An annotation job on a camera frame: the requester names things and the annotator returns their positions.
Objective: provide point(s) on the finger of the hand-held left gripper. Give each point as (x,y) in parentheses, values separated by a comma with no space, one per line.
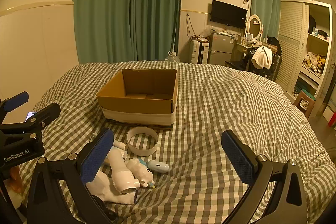
(44,113)
(16,102)

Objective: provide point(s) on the black bag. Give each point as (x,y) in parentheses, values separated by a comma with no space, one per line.
(274,43)

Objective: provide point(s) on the black wall television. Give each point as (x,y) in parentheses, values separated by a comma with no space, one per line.
(228,14)

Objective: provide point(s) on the white tube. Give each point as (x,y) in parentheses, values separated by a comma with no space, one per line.
(105,190)

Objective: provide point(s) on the small brown stool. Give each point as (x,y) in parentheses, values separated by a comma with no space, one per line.
(303,103)

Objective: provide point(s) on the white wardrobe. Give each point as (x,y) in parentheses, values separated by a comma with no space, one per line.
(291,43)

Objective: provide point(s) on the white suitcase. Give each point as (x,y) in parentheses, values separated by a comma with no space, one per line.
(198,52)

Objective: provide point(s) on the white earbuds case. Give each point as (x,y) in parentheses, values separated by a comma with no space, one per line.
(157,166)

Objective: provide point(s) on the white blue packet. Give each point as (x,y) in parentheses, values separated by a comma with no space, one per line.
(140,171)

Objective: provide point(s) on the person's left hand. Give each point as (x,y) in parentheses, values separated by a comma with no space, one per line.
(16,180)

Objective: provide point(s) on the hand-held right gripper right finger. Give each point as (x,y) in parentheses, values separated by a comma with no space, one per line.
(239,158)

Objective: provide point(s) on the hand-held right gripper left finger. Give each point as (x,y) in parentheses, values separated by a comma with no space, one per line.
(95,158)

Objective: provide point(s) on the dressing table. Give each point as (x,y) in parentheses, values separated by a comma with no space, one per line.
(240,49)

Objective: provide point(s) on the small grey fridge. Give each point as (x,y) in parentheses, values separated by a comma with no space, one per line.
(220,48)

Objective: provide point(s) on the white towel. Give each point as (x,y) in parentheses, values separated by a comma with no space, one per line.
(261,57)

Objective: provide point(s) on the cardboard box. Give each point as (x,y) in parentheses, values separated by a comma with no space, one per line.
(136,111)

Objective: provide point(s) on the green checked blanket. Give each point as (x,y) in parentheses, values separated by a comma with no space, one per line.
(210,108)

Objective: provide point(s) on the clear water jug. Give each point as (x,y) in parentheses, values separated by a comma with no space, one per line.
(173,57)

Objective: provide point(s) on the black chair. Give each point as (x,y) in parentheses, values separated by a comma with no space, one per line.
(236,65)

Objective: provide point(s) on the wide green curtain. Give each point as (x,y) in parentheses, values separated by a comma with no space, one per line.
(118,3)

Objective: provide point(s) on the clear plastic bag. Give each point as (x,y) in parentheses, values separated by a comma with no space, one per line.
(207,32)

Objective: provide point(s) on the smartphone with lit screen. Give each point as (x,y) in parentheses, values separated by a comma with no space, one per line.
(31,116)

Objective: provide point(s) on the oval white vanity mirror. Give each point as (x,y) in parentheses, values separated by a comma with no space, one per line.
(254,26)

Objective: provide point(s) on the red container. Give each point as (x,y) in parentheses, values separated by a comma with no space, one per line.
(332,120)

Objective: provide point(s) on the white bottle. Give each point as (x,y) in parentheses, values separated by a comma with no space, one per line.
(122,171)

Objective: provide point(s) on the pile of clothes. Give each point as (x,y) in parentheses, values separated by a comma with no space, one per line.
(313,60)

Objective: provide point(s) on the narrow teal curtain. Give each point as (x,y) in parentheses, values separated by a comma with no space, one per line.
(265,8)

